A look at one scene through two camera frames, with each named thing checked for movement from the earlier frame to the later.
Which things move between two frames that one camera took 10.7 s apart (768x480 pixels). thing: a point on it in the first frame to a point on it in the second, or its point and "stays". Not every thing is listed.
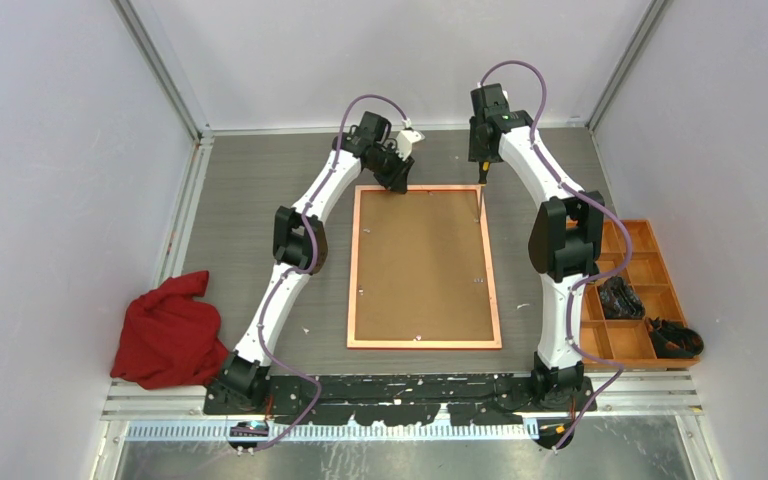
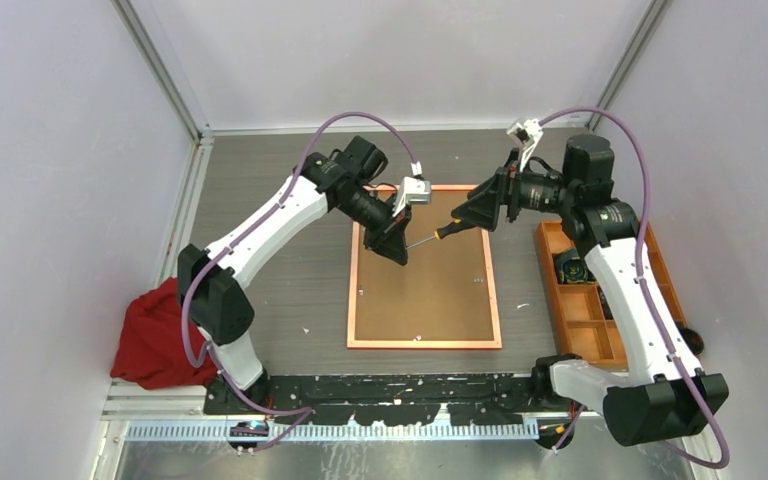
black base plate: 471,399 stays
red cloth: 170,336 stays
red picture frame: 420,270 stays
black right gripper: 474,154 to 483,203
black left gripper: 397,179 to 388,238
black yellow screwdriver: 484,167 to 440,233
